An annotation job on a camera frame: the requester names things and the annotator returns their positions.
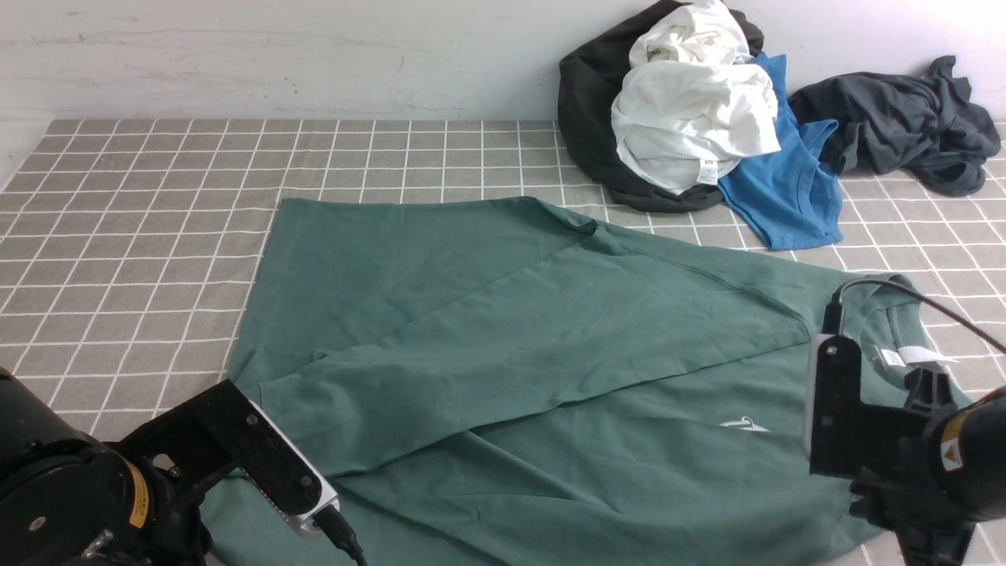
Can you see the dark grey crumpled garment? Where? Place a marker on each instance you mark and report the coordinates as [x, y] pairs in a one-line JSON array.
[[925, 124]]

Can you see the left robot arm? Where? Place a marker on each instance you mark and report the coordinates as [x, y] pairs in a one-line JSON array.
[[69, 499]]

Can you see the grey checkered tablecloth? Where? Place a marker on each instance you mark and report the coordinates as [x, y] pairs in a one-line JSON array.
[[130, 249]]

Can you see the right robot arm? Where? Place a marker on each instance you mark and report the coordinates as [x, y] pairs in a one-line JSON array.
[[972, 448]]

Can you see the blue t-shirt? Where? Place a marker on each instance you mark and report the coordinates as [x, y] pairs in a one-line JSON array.
[[789, 198]]

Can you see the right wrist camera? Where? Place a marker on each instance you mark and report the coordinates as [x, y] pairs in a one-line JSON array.
[[843, 436]]

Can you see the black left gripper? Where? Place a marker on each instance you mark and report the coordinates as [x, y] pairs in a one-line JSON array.
[[166, 484]]

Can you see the green long-sleeve top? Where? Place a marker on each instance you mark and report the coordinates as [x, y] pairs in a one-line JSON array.
[[505, 382]]

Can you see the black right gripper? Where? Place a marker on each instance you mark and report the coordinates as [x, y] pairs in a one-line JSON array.
[[898, 485]]

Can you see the white crumpled garment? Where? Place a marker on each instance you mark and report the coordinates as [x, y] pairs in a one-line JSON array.
[[694, 103]]

